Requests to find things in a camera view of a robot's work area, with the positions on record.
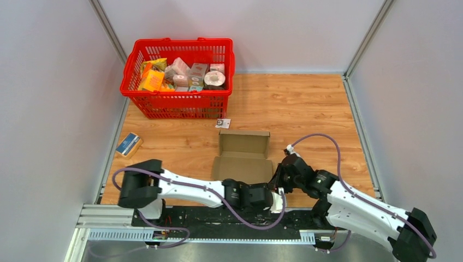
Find orange snack box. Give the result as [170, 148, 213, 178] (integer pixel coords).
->
[138, 69, 165, 92]

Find aluminium frame rail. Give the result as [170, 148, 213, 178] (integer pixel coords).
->
[76, 205, 346, 245]

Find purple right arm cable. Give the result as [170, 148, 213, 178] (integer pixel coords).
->
[291, 133, 437, 259]

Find small clear plastic packet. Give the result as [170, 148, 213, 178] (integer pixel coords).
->
[215, 118, 231, 129]

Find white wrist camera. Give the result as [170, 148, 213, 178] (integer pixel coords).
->
[284, 144, 300, 157]
[270, 192, 286, 213]

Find brown cardboard paper box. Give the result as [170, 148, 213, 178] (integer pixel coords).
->
[211, 129, 274, 184]

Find round tape roll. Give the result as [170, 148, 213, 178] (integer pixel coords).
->
[204, 71, 226, 90]

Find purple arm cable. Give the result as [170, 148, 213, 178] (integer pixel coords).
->
[291, 133, 437, 259]
[111, 166, 287, 250]

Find yellow snack bag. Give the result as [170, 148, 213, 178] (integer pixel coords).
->
[140, 58, 167, 75]

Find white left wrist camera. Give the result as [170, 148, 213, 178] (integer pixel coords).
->
[270, 192, 286, 213]

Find red plastic shopping basket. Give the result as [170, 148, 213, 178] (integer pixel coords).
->
[120, 38, 235, 119]

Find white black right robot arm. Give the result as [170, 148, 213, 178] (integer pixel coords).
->
[269, 154, 437, 261]

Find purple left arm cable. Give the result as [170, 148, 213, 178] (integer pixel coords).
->
[111, 166, 287, 250]

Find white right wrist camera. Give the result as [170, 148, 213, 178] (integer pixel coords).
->
[284, 144, 300, 157]

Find blue yellow small box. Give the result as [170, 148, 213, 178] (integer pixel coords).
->
[115, 132, 144, 159]

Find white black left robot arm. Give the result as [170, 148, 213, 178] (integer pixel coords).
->
[115, 159, 283, 227]

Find pink white carton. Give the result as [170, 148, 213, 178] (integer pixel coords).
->
[171, 57, 190, 76]

